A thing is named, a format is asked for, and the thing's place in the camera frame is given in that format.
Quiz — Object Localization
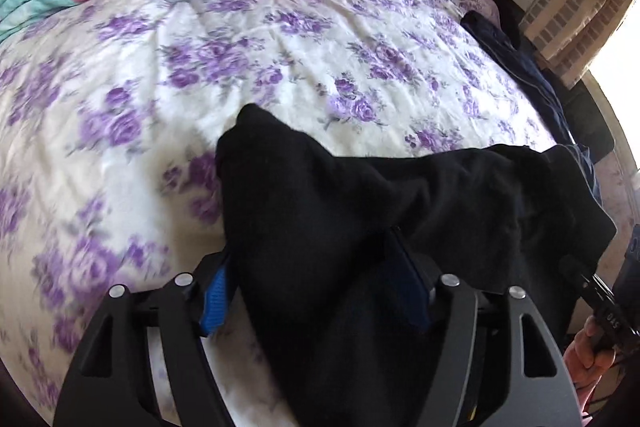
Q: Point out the right hand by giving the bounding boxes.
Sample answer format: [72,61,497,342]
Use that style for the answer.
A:
[563,315,615,389]

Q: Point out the purple floral bedsheet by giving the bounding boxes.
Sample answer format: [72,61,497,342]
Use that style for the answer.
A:
[0,0,559,427]

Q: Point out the navy blue pants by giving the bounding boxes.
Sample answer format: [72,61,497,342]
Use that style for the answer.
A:
[460,11,602,202]

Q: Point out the black pants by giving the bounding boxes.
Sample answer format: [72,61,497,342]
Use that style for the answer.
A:
[216,104,616,426]

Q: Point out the beige brick-pattern curtain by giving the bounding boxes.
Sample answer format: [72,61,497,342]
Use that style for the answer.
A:
[520,0,634,88]

